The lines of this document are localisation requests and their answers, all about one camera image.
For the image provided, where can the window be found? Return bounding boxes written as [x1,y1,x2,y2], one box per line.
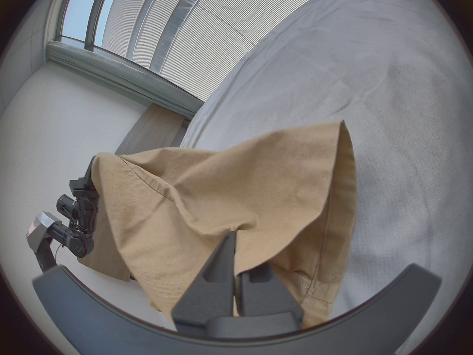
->
[59,0,326,103]

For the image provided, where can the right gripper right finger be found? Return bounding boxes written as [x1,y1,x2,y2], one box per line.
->
[236,263,304,328]

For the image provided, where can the tan shorts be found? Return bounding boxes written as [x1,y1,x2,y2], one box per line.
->
[92,120,357,328]

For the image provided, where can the bed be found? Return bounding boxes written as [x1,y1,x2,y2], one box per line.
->
[79,0,473,332]

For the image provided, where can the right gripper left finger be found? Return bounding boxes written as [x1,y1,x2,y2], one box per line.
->
[173,231,237,333]

